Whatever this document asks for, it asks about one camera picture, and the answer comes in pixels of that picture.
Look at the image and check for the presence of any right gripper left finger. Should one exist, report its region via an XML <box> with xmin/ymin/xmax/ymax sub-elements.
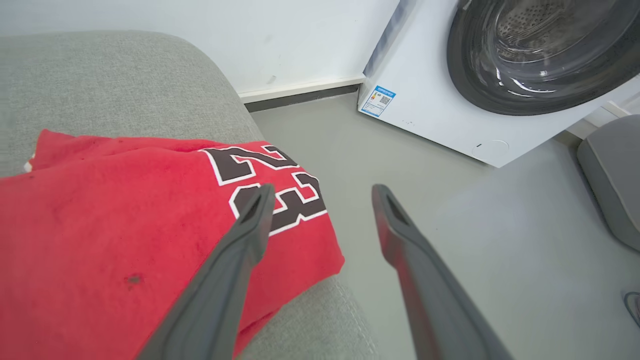
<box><xmin>137</xmin><ymin>183</ymin><xmax>276</xmax><ymax>360</ymax></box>

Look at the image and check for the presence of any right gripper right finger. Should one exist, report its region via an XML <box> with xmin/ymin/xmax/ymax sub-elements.
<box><xmin>371</xmin><ymin>184</ymin><xmax>513</xmax><ymax>360</ymax></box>

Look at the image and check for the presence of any red white basketball jersey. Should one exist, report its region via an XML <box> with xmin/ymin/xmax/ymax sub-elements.
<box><xmin>0</xmin><ymin>129</ymin><xmax>346</xmax><ymax>360</ymax></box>

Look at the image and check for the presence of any white washing machine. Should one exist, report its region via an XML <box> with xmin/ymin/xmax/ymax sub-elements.
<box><xmin>357</xmin><ymin>0</ymin><xmax>640</xmax><ymax>168</ymax></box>

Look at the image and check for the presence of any blue white energy label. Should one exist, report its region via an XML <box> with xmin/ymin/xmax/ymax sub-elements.
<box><xmin>360</xmin><ymin>85</ymin><xmax>397</xmax><ymax>119</ymax></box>

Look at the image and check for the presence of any grey rounded plastic housing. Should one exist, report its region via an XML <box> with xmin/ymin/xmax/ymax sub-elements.
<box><xmin>576</xmin><ymin>114</ymin><xmax>640</xmax><ymax>252</ymax></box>

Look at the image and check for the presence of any white baseboard strip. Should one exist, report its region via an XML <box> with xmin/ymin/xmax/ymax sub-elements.
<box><xmin>239</xmin><ymin>74</ymin><xmax>367</xmax><ymax>105</ymax></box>
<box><xmin>567</xmin><ymin>100</ymin><xmax>632</xmax><ymax>141</ymax></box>

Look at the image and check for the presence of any grey fabric sofa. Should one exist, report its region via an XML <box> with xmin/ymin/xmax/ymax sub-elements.
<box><xmin>0</xmin><ymin>31</ymin><xmax>381</xmax><ymax>360</ymax></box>

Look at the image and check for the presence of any dark round washing machine door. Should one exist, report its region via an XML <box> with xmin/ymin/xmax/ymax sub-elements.
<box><xmin>446</xmin><ymin>0</ymin><xmax>640</xmax><ymax>117</ymax></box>

